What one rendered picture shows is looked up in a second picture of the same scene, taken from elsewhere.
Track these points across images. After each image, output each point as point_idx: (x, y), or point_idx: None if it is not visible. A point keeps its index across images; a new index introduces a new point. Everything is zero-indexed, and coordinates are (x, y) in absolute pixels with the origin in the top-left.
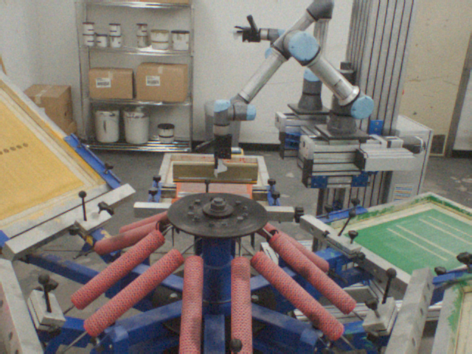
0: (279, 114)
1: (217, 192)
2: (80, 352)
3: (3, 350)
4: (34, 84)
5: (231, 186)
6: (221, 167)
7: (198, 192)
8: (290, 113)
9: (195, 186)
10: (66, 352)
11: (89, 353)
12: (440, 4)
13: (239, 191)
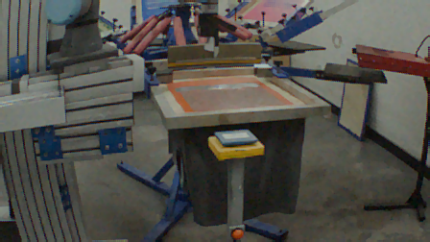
0: (137, 56)
1: (217, 89)
2: (331, 238)
3: (380, 222)
4: None
5: (202, 94)
6: (206, 43)
7: (237, 84)
8: (113, 61)
9: (248, 90)
10: (341, 235)
11: (323, 240)
12: None
13: (190, 92)
